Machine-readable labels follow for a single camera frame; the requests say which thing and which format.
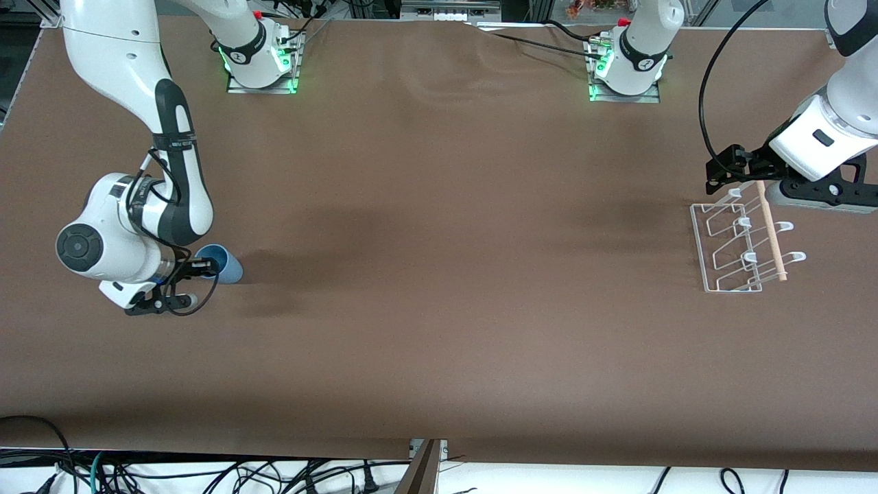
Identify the blue plastic cup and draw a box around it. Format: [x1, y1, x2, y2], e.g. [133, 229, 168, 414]
[194, 244, 244, 285]

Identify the brown table cover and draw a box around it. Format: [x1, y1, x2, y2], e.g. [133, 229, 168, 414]
[0, 14, 878, 474]

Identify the white power strip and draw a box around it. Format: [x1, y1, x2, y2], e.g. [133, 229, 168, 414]
[401, 0, 501, 22]

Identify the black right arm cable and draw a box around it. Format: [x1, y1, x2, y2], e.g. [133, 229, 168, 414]
[127, 148, 221, 317]

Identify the black right camera bracket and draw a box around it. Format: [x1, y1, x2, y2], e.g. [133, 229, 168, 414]
[124, 288, 196, 317]

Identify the black camera bracket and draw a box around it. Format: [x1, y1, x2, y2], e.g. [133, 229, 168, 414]
[124, 288, 196, 317]
[782, 154, 869, 204]

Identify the white wire cup rack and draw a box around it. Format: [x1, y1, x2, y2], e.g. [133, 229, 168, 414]
[689, 181, 807, 294]

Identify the black left camera bracket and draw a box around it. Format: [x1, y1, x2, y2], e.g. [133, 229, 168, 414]
[782, 154, 869, 204]

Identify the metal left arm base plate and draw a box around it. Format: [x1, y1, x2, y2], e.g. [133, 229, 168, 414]
[586, 34, 662, 104]

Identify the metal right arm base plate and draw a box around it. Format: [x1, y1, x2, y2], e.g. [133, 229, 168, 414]
[226, 24, 303, 95]

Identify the thick black looped floor cable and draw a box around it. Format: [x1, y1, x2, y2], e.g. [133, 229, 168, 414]
[0, 414, 76, 481]

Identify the short black cable on table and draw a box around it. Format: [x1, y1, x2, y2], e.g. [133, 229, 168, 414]
[545, 19, 604, 42]

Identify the teal floor cable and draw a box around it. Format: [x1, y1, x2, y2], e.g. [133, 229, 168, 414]
[88, 451, 112, 494]

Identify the long black cable on table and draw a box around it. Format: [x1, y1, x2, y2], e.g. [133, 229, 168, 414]
[468, 23, 608, 61]

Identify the metal table edge bracket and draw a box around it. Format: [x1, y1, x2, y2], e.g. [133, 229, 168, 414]
[394, 439, 450, 494]

